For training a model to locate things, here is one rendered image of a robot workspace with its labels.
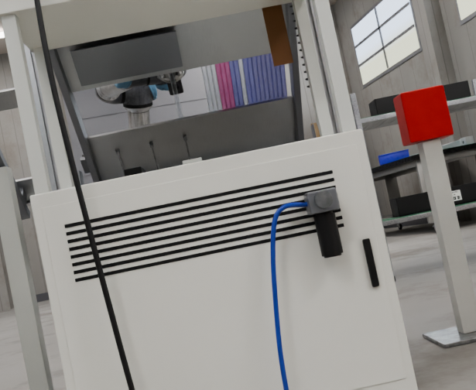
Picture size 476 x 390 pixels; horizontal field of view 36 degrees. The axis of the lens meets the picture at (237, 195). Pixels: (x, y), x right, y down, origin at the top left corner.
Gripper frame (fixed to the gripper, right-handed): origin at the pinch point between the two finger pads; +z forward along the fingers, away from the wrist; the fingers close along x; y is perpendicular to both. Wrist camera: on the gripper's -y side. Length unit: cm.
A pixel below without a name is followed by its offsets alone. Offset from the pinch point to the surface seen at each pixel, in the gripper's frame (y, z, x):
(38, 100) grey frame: 12.9, 28.3, -34.8
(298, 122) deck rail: -21.6, 0.7, 36.4
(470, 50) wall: -264, -596, 342
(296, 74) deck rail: -3.5, 5.2, 36.9
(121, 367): -20, 99, -20
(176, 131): -17.6, -2.4, -2.4
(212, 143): -25.4, -4.4, 8.3
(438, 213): -49, 27, 72
